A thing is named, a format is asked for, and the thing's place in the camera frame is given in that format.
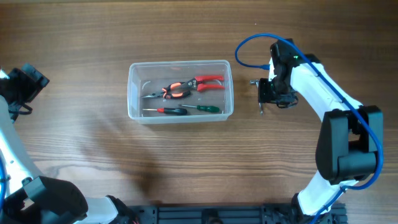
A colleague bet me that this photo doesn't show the silver L-shaped socket wrench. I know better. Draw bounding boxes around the silver L-shaped socket wrench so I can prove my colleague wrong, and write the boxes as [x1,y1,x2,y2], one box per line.
[249,79,264,116]

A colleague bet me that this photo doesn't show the green handled screwdriver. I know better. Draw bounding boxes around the green handled screwdriver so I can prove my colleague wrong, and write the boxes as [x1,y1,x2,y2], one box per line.
[180,105,220,113]

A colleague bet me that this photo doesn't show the red handled snips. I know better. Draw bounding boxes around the red handled snips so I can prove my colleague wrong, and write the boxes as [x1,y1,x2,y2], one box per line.
[178,75,224,92]

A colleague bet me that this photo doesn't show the orange black long-nose pliers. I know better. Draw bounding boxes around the orange black long-nose pliers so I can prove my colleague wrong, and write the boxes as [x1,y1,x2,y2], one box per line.
[142,82,191,100]

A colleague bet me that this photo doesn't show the black red handled screwdriver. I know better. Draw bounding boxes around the black red handled screwdriver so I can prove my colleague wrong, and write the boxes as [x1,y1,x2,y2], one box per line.
[144,108,188,116]

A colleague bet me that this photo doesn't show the clear plastic container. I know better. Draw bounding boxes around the clear plastic container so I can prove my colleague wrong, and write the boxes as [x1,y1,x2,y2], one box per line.
[127,60,234,124]

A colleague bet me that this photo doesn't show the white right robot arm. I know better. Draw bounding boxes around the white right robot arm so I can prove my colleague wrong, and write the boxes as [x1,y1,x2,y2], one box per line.
[257,39,384,217]

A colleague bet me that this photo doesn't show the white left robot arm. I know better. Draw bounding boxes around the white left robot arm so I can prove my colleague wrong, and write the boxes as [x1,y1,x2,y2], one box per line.
[1,63,139,223]

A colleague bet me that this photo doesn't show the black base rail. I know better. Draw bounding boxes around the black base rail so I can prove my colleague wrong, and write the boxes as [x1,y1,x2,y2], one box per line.
[124,203,348,224]

